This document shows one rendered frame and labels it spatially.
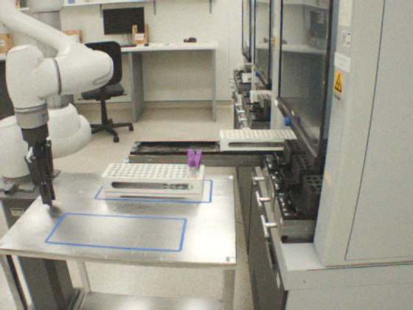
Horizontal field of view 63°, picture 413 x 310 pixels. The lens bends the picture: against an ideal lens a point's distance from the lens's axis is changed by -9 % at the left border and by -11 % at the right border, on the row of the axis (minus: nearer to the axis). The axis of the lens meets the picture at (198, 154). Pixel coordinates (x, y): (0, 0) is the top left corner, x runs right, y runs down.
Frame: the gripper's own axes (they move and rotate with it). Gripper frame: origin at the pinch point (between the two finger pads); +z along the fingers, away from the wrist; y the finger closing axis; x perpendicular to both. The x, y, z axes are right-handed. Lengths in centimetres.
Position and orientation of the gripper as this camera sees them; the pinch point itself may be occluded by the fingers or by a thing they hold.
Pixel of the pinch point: (46, 191)
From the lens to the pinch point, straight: 111.8
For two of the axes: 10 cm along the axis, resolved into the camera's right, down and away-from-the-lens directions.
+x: -10.0, 0.0, 0.7
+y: 0.7, -3.8, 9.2
